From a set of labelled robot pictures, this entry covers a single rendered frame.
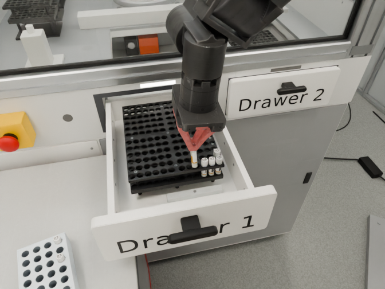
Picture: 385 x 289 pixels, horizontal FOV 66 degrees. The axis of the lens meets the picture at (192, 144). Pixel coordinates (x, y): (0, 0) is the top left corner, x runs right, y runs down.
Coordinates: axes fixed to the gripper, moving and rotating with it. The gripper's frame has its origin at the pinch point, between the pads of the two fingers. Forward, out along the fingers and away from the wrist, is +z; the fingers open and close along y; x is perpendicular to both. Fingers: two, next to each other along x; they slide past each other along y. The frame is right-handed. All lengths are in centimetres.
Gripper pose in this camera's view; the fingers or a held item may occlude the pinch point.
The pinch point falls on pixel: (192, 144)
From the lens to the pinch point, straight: 51.7
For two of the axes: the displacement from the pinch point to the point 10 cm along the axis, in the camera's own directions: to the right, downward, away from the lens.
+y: 2.0, 7.0, -6.9
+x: 9.7, -0.8, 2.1
